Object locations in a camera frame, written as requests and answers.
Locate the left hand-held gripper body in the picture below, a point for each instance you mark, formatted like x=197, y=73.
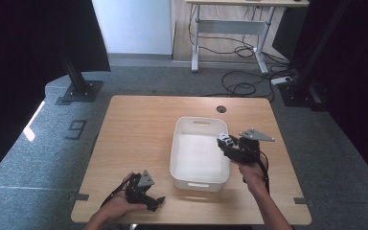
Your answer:
x=135, y=190

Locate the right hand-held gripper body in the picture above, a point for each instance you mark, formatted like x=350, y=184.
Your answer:
x=249, y=151

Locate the white plastic bin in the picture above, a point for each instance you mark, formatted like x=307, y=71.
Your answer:
x=198, y=159

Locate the person's right hand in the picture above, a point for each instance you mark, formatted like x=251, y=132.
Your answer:
x=255, y=175

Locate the person's left hand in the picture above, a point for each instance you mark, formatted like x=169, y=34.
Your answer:
x=118, y=207

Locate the grey tape piece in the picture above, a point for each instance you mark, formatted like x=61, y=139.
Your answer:
x=79, y=196
x=303, y=201

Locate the white power strip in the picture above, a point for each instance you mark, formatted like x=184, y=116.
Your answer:
x=281, y=80

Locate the black metal stand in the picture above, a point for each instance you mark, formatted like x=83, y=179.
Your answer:
x=303, y=83
x=78, y=86

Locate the white metal-legged desk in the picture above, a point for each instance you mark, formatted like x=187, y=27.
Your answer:
x=233, y=27

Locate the dark curtain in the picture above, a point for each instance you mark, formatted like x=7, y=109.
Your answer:
x=364, y=80
x=19, y=64

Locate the white panel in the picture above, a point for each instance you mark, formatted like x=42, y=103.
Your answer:
x=134, y=25

